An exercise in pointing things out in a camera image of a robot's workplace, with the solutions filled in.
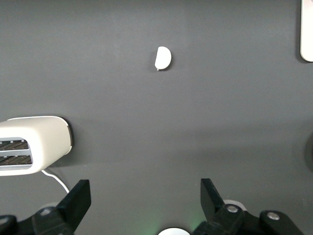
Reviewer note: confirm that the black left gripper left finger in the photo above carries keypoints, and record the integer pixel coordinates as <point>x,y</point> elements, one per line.
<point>73,205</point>

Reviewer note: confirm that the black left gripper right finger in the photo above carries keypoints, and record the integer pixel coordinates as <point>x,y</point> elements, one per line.
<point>212,205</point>

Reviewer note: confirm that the small white cube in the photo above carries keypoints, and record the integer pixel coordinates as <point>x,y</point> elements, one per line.
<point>163,58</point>

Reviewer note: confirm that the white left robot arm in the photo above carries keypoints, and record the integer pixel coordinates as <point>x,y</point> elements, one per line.
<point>173,232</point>

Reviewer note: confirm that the cream rectangular tray with print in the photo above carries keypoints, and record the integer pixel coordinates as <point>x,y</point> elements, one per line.
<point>307,29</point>

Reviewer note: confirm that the cream white toaster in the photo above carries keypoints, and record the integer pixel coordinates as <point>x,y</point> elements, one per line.
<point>44,144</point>

